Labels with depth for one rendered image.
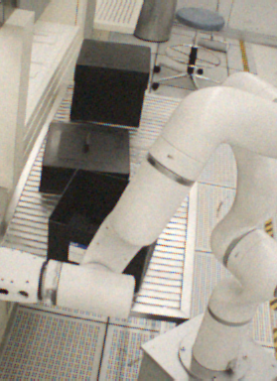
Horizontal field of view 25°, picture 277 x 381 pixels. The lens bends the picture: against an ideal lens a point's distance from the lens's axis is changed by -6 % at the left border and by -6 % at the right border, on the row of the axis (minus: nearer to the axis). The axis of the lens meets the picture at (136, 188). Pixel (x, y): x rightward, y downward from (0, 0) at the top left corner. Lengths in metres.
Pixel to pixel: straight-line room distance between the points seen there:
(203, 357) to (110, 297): 0.55
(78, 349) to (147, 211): 1.62
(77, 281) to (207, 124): 0.35
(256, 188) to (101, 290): 0.35
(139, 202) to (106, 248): 0.18
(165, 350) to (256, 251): 0.44
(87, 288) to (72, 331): 1.57
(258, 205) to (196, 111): 0.31
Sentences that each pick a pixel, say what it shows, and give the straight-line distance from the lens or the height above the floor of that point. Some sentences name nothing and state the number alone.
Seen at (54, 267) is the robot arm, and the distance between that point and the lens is 1.12.
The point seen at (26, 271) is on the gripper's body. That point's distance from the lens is 1.13.
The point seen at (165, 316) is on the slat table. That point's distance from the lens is 1.75.
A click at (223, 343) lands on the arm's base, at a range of 1.55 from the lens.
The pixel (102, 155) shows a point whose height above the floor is 0.86.
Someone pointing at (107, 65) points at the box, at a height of 1.01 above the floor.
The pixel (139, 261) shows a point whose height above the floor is 0.88.
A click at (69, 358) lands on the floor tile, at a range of 2.58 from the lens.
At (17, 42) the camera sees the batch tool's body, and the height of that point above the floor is 1.35.
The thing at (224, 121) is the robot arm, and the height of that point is 1.53.
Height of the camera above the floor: 2.00
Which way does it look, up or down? 35 degrees down
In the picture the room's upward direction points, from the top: 10 degrees clockwise
